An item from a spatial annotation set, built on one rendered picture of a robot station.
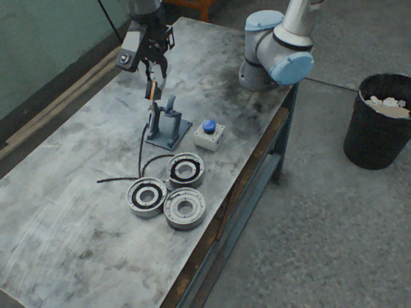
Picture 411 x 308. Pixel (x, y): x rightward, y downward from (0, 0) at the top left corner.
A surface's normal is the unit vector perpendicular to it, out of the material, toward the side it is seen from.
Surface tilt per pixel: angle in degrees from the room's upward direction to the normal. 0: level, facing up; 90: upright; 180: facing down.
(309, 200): 0
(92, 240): 0
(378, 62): 0
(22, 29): 90
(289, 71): 97
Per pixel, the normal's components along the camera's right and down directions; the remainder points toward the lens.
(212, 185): -0.07, -0.63
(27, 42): 0.87, 0.34
